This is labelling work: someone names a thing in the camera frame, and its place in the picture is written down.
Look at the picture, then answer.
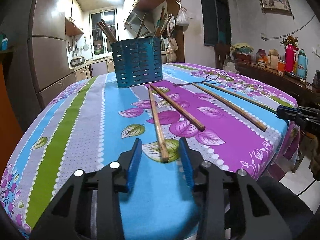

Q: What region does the brown wooden chopstick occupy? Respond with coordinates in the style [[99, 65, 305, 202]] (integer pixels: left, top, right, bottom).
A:
[[148, 86, 169, 163]]

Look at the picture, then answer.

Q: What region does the thin dark chopstick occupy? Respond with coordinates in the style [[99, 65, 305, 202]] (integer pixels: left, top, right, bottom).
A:
[[174, 82, 277, 117]]

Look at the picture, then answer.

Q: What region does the kitchen window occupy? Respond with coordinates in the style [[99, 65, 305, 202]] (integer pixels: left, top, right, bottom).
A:
[[89, 9, 118, 57]]

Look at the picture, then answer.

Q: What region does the person's right hand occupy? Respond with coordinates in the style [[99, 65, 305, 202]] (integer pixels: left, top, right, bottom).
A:
[[309, 139, 320, 181]]

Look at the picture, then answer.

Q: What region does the dark wooden side table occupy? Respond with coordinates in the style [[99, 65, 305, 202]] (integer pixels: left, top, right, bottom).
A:
[[235, 60, 319, 109]]

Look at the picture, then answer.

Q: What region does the light blue thermos flask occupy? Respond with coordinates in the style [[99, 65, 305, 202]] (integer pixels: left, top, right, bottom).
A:
[[296, 49, 308, 80]]

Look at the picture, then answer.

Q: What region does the wooden chopstick on table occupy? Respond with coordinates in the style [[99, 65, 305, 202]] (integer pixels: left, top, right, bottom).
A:
[[149, 83, 205, 132]]

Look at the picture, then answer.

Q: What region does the colourful floral tablecloth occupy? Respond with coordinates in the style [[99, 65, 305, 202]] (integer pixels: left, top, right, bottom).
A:
[[1, 63, 297, 239]]

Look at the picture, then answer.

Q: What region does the long wooden chopstick right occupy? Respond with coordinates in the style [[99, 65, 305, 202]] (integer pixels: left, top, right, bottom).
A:
[[192, 82, 267, 132]]

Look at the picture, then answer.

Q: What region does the red thermos flask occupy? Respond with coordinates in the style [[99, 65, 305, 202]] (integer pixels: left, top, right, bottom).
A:
[[284, 43, 299, 73]]

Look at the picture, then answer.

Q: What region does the perforated metal utensil holder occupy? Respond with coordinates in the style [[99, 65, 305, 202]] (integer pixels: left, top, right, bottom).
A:
[[111, 36, 163, 88]]

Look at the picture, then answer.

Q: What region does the toaster oven on counter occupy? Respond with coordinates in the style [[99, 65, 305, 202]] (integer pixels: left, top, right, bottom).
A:
[[70, 56, 86, 68]]

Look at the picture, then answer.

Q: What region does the framed elephant picture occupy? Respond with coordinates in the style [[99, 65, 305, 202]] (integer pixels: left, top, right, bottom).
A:
[[259, 0, 293, 16]]

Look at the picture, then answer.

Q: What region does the orange wooden cabinet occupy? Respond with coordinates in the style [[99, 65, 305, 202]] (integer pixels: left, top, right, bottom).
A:
[[1, 49, 23, 175]]

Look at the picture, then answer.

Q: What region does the white hanging plastic bag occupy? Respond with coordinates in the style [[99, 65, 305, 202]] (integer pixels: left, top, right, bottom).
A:
[[175, 7, 189, 27]]

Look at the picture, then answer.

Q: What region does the beige multi-door refrigerator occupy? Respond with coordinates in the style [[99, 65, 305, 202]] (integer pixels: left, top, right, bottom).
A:
[[4, 0, 77, 131]]

